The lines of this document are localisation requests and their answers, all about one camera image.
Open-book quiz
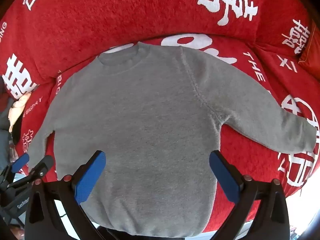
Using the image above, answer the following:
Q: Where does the red printed sofa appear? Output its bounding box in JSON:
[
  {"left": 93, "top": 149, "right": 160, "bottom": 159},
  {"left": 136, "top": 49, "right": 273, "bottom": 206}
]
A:
[{"left": 0, "top": 0, "right": 320, "bottom": 232}]

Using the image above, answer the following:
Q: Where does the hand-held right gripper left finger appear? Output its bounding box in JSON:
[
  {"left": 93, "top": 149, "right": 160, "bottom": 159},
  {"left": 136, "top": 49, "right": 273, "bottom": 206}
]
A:
[{"left": 25, "top": 150, "right": 107, "bottom": 240}]

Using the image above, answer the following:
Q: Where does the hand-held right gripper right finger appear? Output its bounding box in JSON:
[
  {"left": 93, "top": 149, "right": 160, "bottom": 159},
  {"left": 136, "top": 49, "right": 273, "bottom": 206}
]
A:
[{"left": 209, "top": 150, "right": 290, "bottom": 240}]

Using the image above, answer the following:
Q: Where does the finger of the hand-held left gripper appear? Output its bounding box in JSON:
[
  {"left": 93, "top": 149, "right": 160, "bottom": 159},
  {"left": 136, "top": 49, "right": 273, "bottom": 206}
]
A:
[
  {"left": 0, "top": 153, "right": 30, "bottom": 188},
  {"left": 11, "top": 155, "right": 54, "bottom": 189}
]

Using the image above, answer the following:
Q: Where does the grey sweater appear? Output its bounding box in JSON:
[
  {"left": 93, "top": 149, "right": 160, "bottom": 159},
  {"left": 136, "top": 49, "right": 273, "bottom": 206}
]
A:
[{"left": 27, "top": 42, "right": 317, "bottom": 237}]

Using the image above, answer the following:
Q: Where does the cream cloth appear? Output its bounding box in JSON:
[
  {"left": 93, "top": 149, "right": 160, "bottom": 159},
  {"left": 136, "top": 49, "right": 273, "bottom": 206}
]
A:
[{"left": 8, "top": 92, "right": 32, "bottom": 133}]

